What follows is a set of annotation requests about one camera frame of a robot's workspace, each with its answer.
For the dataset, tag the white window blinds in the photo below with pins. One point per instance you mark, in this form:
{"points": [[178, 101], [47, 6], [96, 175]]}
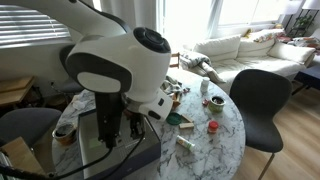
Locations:
{"points": [[26, 26]]}

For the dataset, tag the black wrist-mounted block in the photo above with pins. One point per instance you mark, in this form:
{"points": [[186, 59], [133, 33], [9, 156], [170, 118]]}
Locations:
{"points": [[108, 120]]}

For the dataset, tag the white sofa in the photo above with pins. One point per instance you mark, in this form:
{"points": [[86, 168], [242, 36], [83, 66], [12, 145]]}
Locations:
{"points": [[253, 63]]}

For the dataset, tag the thin wooden stick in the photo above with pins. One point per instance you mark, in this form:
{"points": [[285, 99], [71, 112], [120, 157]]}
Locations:
{"points": [[187, 118]]}

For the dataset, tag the floral pillow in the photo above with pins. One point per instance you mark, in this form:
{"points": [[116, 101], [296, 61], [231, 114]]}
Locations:
{"points": [[266, 35]]}

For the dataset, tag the navy blue shoe box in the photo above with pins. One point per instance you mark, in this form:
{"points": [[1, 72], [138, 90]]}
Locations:
{"points": [[151, 150]]}

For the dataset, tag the small wooden block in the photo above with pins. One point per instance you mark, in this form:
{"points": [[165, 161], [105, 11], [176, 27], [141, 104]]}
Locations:
{"points": [[186, 125]]}

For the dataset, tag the grey round chair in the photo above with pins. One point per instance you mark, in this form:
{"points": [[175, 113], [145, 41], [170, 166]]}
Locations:
{"points": [[26, 123]]}

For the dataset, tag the white curtain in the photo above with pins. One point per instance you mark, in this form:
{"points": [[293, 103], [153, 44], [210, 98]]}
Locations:
{"points": [[143, 13]]}

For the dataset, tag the yellow can dark inside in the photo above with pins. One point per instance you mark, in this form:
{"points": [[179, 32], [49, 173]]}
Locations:
{"points": [[65, 132]]}

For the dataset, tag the white green tube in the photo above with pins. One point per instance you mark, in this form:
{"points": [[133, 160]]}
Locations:
{"points": [[185, 142]]}

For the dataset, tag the small red object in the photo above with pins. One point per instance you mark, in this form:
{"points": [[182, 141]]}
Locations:
{"points": [[205, 102]]}

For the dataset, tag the clear plastic container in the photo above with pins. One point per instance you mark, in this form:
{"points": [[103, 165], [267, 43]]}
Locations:
{"points": [[128, 145]]}

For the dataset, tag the light brown wooden panel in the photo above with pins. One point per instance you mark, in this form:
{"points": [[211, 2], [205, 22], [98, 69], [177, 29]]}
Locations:
{"points": [[20, 156]]}

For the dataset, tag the black shell chair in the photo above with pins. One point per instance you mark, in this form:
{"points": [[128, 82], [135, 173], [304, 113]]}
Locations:
{"points": [[260, 110]]}

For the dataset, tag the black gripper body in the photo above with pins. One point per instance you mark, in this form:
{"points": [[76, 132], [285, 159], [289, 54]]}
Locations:
{"points": [[135, 118]]}

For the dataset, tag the white lamp shade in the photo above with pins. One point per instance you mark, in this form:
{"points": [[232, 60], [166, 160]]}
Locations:
{"points": [[311, 4], [291, 6]]}

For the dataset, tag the green house plant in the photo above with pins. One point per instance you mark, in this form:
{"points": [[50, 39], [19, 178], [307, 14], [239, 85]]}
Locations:
{"points": [[303, 21]]}

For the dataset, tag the wooden chair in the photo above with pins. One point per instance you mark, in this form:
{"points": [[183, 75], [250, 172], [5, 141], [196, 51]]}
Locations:
{"points": [[175, 60]]}

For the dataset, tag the brown paper bag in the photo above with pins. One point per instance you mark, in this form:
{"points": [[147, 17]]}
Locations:
{"points": [[175, 100]]}

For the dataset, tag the wooden desk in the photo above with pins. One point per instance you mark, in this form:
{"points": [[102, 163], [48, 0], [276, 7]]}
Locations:
{"points": [[15, 90]]}

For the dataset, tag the green round lid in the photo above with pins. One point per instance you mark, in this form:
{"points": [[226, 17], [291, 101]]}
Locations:
{"points": [[174, 118]]}

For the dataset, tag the black coffee table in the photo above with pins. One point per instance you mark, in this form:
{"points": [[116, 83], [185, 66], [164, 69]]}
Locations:
{"points": [[308, 78]]}

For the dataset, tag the small jar red lid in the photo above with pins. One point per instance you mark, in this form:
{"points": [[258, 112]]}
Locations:
{"points": [[213, 126]]}

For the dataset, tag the small white pill bottle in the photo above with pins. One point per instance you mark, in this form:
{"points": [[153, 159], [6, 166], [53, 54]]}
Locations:
{"points": [[204, 85]]}

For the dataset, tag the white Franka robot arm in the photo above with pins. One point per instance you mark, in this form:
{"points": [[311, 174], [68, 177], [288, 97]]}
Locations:
{"points": [[110, 50]]}

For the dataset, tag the dark ceramic mug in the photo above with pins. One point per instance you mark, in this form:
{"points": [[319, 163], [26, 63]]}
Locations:
{"points": [[216, 104]]}

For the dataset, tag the folded grey white blanket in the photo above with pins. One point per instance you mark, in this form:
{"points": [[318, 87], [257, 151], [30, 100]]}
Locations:
{"points": [[196, 60]]}

